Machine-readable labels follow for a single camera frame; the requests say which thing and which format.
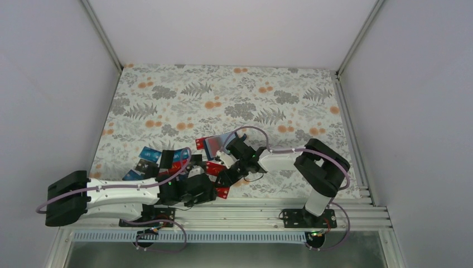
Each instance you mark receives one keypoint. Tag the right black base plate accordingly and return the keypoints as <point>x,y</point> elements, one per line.
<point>300,218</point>

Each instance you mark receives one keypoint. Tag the blue card front left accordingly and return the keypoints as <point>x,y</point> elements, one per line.
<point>150,154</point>

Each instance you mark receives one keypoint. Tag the aluminium rail frame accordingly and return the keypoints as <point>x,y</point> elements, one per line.
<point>264,214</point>

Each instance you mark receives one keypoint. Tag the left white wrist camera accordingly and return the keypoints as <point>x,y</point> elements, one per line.
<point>195,171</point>

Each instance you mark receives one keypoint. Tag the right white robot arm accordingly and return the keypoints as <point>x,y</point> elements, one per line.
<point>324,169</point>

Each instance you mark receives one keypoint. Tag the blue card upper pile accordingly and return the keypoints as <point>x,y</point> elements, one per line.
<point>180,155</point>

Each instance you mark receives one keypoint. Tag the blue card far left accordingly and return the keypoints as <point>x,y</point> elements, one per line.
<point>133,175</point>

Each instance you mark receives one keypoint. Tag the grey slotted cable duct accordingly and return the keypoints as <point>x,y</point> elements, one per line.
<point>194,236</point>

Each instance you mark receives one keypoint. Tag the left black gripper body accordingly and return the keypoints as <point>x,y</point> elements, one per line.
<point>204,197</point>

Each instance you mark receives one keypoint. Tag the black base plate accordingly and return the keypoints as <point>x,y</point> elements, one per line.
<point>151,214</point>
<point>300,218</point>

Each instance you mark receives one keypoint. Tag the small black card top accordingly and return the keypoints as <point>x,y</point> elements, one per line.
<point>196,158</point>

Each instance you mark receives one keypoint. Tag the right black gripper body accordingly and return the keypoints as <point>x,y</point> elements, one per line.
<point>237,175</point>

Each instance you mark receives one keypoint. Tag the blue leather card holder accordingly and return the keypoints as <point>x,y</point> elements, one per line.
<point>214,143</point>

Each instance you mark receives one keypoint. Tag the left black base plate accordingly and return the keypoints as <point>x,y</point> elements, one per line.
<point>151,214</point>

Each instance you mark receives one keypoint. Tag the black card upper left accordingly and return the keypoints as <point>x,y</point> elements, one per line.
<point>166,159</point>

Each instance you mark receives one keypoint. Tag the floral patterned table mat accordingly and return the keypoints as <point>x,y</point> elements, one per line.
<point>168,107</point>

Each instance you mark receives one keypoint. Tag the lone red vip card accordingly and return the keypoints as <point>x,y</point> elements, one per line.
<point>200,143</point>

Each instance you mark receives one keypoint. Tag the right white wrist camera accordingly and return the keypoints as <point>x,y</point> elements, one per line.
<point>225,159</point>

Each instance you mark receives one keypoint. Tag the black card lower left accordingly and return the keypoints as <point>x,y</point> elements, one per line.
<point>148,168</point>

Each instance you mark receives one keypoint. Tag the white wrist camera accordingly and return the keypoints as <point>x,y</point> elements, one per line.
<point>225,159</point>
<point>195,171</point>

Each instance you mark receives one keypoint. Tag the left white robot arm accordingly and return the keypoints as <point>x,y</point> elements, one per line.
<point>77,197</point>

